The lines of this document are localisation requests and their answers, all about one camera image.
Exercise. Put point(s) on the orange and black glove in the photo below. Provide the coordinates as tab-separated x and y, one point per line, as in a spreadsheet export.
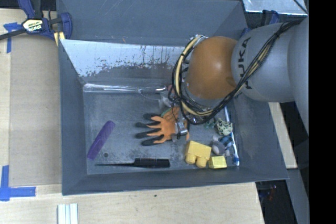
164	129

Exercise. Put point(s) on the large yellow building block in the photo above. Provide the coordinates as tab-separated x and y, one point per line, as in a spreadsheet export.
197	151

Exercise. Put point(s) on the grey toy mouse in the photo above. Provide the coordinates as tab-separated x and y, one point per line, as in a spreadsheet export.
218	147

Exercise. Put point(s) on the spotted toy animal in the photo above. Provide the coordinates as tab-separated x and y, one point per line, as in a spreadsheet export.
224	127

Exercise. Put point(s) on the black tail comb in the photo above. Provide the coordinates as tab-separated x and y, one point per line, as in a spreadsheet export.
152	162

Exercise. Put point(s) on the small yellow block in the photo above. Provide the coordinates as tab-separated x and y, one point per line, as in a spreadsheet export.
217	162

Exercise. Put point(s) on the blue and white toothbrush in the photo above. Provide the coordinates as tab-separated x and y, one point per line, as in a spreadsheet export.
235	150

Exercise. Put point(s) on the purple comb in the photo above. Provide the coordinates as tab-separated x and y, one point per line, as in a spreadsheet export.
101	140

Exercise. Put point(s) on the grey metal bin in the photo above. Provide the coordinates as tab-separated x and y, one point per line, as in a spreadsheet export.
126	21

